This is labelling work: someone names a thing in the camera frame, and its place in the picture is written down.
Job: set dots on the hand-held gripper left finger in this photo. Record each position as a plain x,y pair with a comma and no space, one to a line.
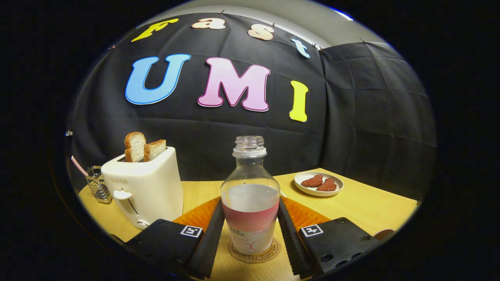
211,242

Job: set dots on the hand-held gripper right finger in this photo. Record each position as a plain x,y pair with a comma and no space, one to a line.
291,242

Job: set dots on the round wooden coaster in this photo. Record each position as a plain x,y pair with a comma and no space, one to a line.
271,254

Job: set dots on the clear juice bottle pink label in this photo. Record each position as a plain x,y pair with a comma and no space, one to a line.
250,203

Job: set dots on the round white plate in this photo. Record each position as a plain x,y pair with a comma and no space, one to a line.
304,190

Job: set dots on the red meat piece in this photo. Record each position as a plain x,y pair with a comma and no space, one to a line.
311,181
327,185

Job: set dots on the white toaster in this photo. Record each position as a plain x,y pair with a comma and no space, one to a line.
156,187

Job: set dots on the wooden table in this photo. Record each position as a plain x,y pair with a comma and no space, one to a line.
371,207

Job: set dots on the toast bread slice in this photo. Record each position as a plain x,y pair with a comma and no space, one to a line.
155,149
135,147

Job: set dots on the black backdrop cloth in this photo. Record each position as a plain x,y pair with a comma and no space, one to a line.
234,136

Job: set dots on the striped straw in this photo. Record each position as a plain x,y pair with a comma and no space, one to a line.
79,165

